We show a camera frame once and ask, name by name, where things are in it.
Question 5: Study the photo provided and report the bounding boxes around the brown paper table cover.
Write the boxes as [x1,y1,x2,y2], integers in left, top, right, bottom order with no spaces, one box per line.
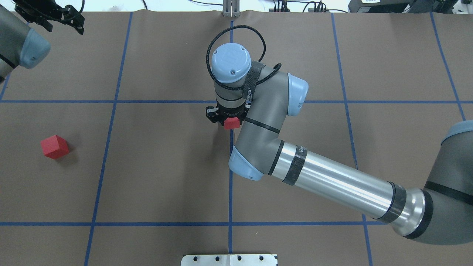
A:
[0,10,472,266]

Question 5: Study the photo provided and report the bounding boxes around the aluminium frame post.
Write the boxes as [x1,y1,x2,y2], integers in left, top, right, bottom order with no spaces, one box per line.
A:
[222,0,241,17]

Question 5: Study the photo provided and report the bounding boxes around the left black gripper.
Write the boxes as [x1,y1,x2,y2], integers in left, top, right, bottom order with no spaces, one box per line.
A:
[14,0,85,35]

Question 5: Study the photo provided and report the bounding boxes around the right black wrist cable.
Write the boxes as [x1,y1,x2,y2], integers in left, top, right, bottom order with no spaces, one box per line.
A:
[206,25,282,92]

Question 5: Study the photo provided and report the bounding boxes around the red block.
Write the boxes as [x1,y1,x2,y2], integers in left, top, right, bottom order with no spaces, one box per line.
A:
[40,135,70,160]
[222,117,241,130]

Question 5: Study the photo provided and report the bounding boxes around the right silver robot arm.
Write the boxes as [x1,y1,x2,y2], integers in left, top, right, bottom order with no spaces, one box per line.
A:
[206,43,473,245]

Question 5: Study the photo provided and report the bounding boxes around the black box with label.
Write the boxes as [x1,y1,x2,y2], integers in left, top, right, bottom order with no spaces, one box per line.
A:
[348,0,414,13]

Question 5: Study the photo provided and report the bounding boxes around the white pedestal column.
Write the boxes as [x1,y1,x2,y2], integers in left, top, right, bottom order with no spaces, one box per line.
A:
[180,254,279,266]

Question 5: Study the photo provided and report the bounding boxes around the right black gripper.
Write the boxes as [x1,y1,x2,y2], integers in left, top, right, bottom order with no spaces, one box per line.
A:
[205,105,250,125]

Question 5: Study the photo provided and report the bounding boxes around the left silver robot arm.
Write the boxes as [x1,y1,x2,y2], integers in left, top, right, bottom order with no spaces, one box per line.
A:
[0,0,85,83]

